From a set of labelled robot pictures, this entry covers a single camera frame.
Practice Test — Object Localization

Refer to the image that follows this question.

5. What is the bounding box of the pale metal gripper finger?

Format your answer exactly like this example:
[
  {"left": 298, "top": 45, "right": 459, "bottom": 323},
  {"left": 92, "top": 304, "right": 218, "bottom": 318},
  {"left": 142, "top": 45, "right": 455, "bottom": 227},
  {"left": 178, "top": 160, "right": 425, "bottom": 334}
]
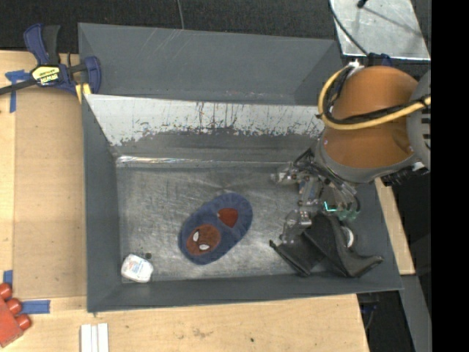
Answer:
[
  {"left": 270, "top": 166, "right": 300, "bottom": 186},
  {"left": 278, "top": 209, "right": 313, "bottom": 247}
]

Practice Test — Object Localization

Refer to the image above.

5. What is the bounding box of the black tape dispenser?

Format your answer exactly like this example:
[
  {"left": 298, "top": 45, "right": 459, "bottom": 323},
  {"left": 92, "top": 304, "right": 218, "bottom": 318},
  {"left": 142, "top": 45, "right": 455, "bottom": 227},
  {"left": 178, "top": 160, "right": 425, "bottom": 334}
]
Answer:
[{"left": 303, "top": 210, "right": 385, "bottom": 279}]

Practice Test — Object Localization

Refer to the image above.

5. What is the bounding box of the blue slipper with red patches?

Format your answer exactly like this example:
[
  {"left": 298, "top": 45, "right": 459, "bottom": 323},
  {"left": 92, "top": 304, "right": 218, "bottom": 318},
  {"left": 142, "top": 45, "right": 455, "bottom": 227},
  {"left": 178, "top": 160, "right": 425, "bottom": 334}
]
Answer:
[{"left": 177, "top": 192, "right": 254, "bottom": 266}]

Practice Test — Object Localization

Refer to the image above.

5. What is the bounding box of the grey metal bin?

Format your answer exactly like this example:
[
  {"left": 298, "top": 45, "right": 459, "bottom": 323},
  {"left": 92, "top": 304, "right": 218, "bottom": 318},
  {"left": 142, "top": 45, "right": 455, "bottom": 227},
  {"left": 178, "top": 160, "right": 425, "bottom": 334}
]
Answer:
[{"left": 76, "top": 22, "right": 405, "bottom": 313}]

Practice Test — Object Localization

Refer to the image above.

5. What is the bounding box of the small white plastic container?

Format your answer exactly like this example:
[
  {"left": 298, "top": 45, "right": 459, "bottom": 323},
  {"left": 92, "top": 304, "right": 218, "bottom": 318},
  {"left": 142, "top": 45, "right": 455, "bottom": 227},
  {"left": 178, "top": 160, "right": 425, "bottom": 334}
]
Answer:
[{"left": 120, "top": 253, "right": 155, "bottom": 284}]

